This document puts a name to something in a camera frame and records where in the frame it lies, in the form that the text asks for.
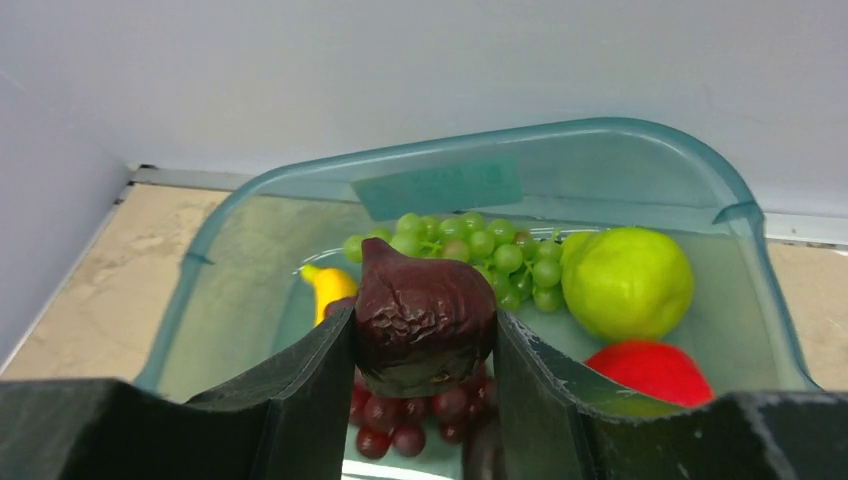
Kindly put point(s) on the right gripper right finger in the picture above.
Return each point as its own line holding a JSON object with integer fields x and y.
{"x": 562, "y": 420}

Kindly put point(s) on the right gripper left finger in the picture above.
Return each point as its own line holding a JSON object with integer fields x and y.
{"x": 285, "y": 418}

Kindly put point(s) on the dark red fake grapes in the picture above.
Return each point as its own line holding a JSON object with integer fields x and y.
{"x": 384, "y": 424}

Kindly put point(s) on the yellow fake banana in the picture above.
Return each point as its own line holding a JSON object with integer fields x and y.
{"x": 332, "y": 289}

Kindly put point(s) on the green fake pear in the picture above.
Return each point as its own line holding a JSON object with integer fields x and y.
{"x": 627, "y": 283}

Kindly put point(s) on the dark purple fake fig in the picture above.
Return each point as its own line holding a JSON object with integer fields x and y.
{"x": 422, "y": 326}

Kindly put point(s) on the green fake grapes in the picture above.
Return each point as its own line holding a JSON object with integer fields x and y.
{"x": 523, "y": 265}

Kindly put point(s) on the red fake apple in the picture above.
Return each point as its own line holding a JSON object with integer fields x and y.
{"x": 655, "y": 369}

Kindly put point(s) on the teal plastic bin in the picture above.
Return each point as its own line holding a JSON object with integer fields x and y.
{"x": 238, "y": 299}

